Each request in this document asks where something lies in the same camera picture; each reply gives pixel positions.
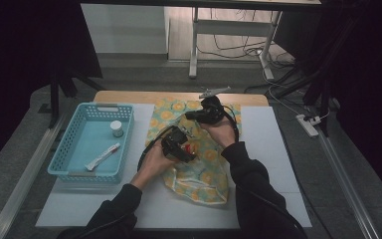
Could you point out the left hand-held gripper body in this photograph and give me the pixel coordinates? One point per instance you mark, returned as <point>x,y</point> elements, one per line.
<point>172,141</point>

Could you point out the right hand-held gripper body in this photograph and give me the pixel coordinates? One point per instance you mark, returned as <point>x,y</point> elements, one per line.
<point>212,109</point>

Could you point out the orange-slice print fabric bag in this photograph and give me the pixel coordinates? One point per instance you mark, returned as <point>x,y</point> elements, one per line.
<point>205,172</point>

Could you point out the small white-capped bottle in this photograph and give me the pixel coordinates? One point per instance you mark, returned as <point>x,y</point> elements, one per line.
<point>116,128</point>

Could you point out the white ointment tube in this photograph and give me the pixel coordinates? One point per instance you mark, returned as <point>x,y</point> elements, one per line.
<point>101,156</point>

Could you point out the light blue perforated plastic basket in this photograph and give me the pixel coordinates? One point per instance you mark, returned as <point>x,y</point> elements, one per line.
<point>79,159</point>

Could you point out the person's right hand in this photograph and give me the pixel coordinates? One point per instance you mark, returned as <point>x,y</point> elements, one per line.
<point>220,132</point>

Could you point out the person's left hand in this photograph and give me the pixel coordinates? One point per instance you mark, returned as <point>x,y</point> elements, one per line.
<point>152,162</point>

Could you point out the wooden table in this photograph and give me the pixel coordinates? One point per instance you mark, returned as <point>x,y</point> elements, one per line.
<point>129,97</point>

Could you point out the white foam board mat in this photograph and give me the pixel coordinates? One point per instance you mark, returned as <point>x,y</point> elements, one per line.
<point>272,149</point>

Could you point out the white power strip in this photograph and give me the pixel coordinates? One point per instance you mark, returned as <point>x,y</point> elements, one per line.
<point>306,125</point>

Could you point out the black metal stand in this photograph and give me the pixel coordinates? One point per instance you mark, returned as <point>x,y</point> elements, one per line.
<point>54,99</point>
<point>325,83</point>

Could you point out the black curtain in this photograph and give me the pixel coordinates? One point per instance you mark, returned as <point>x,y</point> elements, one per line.
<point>368,66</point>
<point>20,49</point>

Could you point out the white metal desk frame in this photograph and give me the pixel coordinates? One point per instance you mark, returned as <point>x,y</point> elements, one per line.
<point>194,49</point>

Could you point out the aluminium floor rail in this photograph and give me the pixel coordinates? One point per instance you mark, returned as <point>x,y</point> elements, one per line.
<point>344,179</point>
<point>26,172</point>

